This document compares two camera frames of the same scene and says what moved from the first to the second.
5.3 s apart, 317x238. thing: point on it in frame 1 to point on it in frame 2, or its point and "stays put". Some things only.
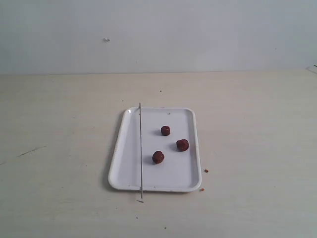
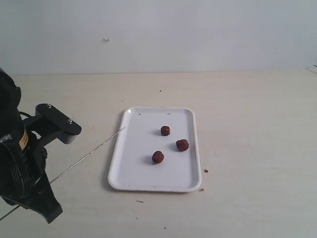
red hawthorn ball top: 165,130 stays put
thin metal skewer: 140,148 to 68,169
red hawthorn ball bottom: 158,156 stays put
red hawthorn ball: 182,145 stays put
